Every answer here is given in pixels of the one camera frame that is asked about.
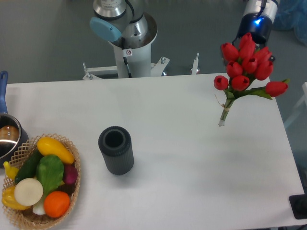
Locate red tulip bouquet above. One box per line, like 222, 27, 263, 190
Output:
213, 33, 290, 127

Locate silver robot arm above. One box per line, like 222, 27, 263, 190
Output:
90, 0, 280, 49

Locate blue plastic bag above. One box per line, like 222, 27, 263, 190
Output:
273, 0, 307, 46

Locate black device at edge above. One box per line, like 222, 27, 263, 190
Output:
289, 194, 307, 219

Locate dark grey ribbed vase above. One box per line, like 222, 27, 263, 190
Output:
98, 126, 134, 175

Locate purple red onion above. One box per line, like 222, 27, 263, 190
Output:
63, 165, 78, 184

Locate yellow squash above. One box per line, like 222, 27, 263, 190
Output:
37, 137, 75, 165

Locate green lettuce leaf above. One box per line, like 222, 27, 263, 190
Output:
36, 155, 64, 199

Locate orange fruit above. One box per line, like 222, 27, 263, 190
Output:
44, 191, 70, 218

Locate dark green cucumber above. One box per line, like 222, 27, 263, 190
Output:
14, 149, 43, 184

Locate white round onion slice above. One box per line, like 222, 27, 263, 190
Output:
14, 178, 43, 206

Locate yellow banana tip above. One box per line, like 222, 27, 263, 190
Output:
3, 161, 19, 181

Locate woven wicker basket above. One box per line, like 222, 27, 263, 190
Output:
1, 133, 81, 229

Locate yellow bell pepper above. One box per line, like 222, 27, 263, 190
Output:
2, 186, 31, 210

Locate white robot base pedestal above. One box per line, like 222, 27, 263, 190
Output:
82, 40, 200, 81

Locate blue handled saucepan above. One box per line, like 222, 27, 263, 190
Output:
0, 70, 29, 168

